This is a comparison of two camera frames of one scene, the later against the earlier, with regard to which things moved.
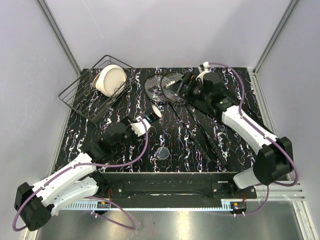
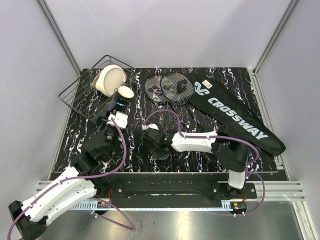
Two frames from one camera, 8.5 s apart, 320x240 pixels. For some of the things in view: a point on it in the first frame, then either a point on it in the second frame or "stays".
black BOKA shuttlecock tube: x=151 y=114 → x=120 y=99
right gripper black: x=175 y=87 → x=150 y=147
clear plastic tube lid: x=162 y=153 stays
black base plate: x=114 y=185 stays
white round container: x=110 y=81 stays
